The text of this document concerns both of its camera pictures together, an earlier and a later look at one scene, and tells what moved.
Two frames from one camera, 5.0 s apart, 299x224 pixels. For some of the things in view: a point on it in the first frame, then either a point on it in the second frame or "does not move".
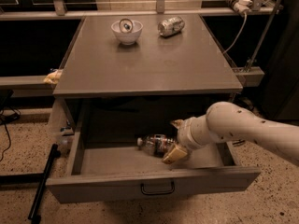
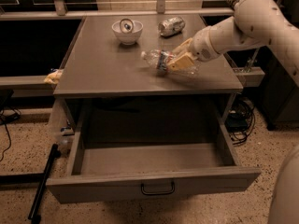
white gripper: (186, 133) to (201, 44)
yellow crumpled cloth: (53, 77) does not move
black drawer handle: (157, 193) does not move
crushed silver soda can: (171, 26) does not move
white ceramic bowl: (128, 38) does not move
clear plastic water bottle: (155, 144) to (160, 59)
